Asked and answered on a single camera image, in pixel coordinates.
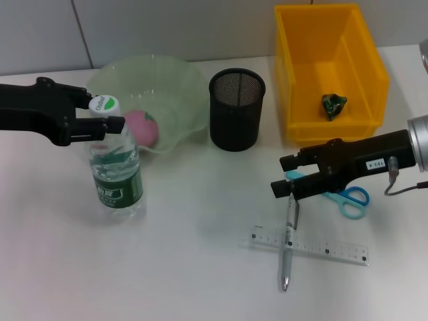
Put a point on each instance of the green glass fruit bowl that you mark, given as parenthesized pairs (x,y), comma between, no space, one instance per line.
(174,93)

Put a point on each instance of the clear plastic ruler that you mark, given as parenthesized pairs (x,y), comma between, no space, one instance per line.
(317,247)

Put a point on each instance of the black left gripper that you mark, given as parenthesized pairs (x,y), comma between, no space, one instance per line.
(33,107)

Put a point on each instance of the pink toy peach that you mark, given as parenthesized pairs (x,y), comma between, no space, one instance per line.
(143,130)

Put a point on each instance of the clear water bottle green label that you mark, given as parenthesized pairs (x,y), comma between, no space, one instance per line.
(117,187)

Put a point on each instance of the blue scissors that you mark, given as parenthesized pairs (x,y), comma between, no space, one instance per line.
(351,207)

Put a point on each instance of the black mesh pen holder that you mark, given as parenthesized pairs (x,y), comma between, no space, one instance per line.
(234,120)

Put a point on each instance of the yellow plastic bin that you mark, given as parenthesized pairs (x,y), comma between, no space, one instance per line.
(334,67)

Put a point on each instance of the silver grey pen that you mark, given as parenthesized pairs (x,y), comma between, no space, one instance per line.
(287,261)

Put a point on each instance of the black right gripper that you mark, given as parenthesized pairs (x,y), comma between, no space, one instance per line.
(361,160)

